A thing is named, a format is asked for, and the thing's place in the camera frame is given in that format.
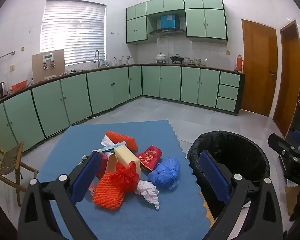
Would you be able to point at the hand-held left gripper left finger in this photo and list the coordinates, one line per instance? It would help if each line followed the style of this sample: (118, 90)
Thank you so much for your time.
(86, 177)

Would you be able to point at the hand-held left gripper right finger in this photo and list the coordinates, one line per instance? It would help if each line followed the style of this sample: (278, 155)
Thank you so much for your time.
(213, 177)

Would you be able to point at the dark red scouring pad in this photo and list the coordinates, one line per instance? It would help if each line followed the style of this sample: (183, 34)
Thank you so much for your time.
(103, 165)

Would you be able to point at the bin with black bag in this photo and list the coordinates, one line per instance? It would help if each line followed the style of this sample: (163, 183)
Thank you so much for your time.
(240, 150)

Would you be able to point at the short orange foam net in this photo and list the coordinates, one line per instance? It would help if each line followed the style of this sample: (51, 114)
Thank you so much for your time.
(107, 192)

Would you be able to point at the cardboard box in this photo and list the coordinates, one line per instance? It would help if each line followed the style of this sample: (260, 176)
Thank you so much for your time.
(291, 200)

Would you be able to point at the red mesh net bag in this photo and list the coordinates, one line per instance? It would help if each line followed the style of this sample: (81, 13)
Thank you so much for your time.
(126, 175)

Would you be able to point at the white crumpled tissue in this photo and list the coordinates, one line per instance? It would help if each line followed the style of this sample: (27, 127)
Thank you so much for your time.
(147, 191)
(106, 141)

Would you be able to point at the white blue tissue packet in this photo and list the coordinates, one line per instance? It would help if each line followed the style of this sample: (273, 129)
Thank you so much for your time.
(115, 147)

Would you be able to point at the yellow sponge block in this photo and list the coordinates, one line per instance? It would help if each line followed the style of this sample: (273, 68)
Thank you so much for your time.
(126, 155)

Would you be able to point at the blue crumpled plastic glove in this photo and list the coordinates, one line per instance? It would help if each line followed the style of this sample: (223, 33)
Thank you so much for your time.
(165, 172)

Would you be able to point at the long orange foam net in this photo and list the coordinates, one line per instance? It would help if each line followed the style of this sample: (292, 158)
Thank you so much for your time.
(122, 138)

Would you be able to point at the plain wooden door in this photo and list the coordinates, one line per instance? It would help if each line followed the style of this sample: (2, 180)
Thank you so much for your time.
(288, 80)

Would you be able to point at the red pouch with gold print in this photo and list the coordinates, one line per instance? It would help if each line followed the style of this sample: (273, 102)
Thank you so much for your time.
(150, 157)

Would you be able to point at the blue scalloped mat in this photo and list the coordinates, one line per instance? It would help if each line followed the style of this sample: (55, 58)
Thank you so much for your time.
(145, 222)

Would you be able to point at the wooden chair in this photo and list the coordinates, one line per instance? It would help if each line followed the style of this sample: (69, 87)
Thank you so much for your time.
(8, 160)

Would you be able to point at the green base cabinets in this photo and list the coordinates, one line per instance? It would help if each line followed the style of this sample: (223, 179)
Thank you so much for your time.
(102, 90)

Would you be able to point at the red thermos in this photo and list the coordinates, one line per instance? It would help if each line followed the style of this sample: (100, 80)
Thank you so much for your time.
(239, 62)

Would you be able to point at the red plastic basin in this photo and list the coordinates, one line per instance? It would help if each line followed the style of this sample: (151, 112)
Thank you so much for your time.
(18, 86)

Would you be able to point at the glass jar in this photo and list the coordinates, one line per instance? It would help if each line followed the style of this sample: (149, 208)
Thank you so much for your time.
(186, 61)
(197, 61)

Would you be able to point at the metal kettle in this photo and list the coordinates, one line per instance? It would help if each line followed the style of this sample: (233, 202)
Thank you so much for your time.
(3, 89)

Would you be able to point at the metal faucet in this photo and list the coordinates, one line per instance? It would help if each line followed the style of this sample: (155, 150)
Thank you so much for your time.
(97, 55)

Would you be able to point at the black wok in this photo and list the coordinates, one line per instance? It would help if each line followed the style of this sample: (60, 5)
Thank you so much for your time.
(176, 59)

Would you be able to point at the white cooking pot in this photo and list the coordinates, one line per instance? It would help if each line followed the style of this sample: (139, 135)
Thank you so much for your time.
(161, 57)

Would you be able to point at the white window blind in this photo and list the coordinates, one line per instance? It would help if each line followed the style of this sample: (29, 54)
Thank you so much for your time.
(72, 32)

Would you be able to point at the metal towel bar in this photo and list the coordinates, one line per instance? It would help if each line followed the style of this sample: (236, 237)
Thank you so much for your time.
(6, 55)

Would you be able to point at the range hood with blue film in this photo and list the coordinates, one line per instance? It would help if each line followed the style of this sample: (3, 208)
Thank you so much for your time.
(168, 21)

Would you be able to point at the green wall cabinets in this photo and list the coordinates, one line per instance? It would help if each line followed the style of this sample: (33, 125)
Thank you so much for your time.
(210, 22)

